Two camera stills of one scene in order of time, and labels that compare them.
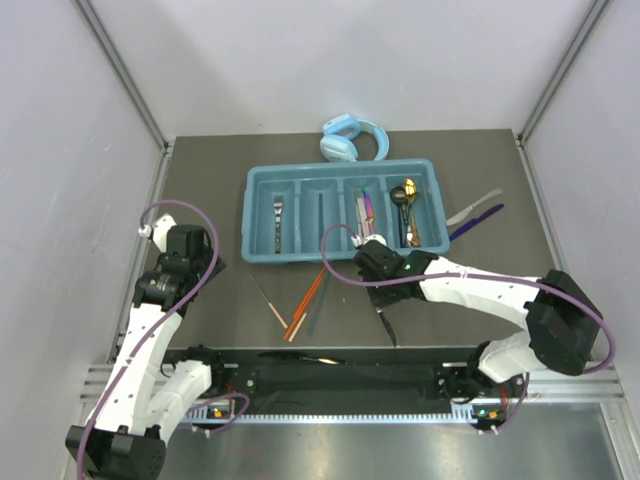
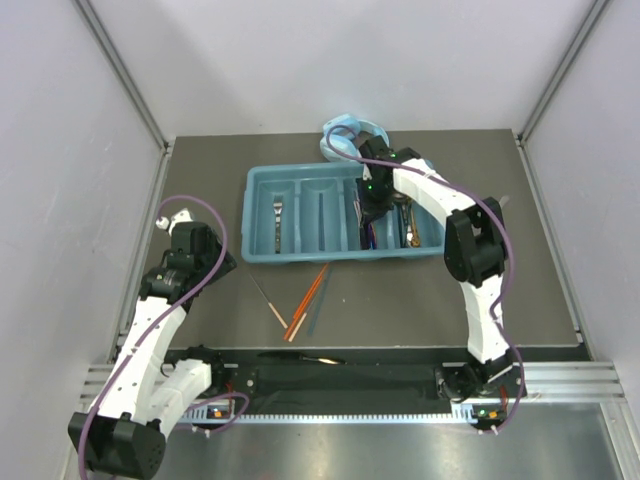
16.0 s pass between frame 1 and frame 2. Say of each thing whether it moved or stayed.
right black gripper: moved
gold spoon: stayed
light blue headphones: stayed
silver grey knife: stayed
